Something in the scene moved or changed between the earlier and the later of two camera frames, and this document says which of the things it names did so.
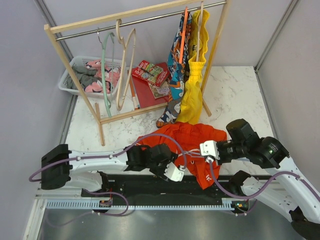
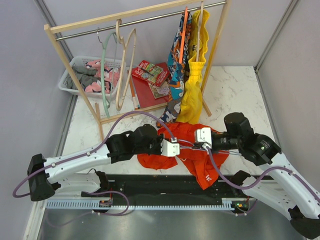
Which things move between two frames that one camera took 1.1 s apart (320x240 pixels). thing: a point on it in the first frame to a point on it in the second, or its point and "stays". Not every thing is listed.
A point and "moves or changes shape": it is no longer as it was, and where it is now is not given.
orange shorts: (186, 139) moves or changes shape
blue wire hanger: (194, 153) moves or changes shape
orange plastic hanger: (182, 33) stays
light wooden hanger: (118, 30) stays
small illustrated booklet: (161, 91) stays
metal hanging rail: (62, 37) stays
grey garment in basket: (85, 76) stays
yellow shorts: (190, 111) stays
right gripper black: (221, 159) to (212, 146)
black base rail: (158, 186) stays
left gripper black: (161, 172) to (159, 138)
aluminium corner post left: (68, 54) stays
